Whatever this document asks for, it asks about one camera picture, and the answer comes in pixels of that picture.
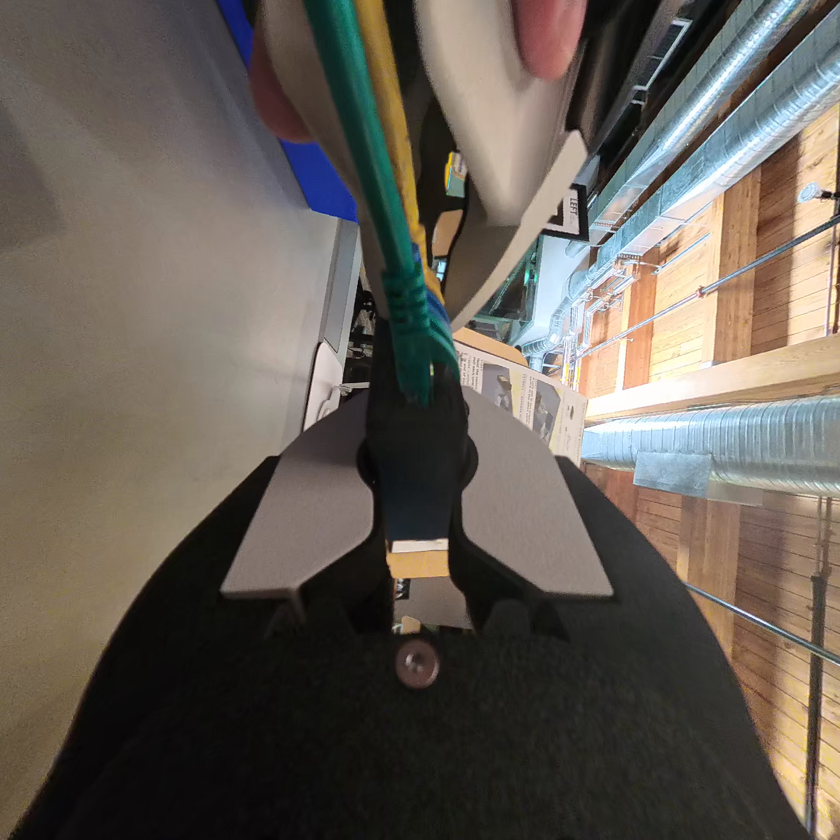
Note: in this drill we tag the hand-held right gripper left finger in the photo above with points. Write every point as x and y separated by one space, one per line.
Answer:
308 512

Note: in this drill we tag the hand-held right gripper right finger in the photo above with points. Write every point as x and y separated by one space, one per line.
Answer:
531 512

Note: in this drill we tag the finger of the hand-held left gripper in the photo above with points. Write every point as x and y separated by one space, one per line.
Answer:
295 52
499 164

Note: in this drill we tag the black network switch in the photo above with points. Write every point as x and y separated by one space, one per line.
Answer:
413 472

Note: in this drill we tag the blue plastic bin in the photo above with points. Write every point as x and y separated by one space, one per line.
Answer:
315 177

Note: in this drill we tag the instruction sheet on wooden board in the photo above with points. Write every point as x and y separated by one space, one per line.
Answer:
518 394

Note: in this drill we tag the white tablet stand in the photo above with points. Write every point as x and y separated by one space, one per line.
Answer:
325 387

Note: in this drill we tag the silver ventilation duct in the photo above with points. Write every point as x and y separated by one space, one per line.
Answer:
722 439

